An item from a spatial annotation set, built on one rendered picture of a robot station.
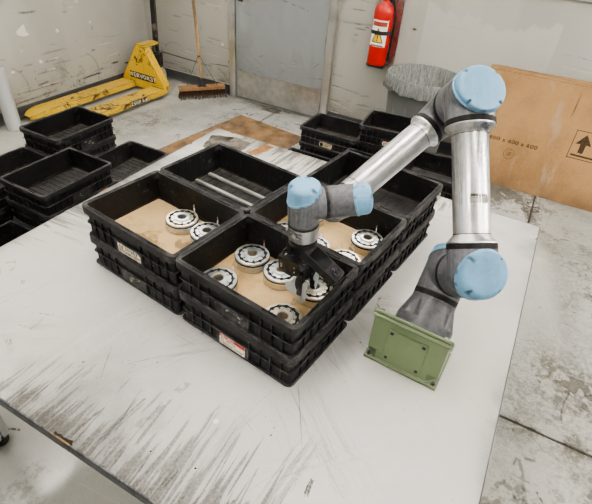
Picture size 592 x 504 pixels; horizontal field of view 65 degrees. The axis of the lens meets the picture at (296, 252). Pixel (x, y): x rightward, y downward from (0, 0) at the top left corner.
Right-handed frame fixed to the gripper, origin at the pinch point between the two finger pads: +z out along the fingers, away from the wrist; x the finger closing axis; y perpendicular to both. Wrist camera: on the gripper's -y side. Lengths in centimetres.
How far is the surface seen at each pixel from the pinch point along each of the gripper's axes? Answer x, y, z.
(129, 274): 19, 53, 8
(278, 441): 32.2, -14.2, 12.1
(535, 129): -284, -7, 72
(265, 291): 4.2, 11.5, 2.0
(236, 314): 17.8, 9.8, -2.7
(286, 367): 18.2, -6.1, 6.2
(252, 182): -40, 53, 7
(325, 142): -162, 97, 61
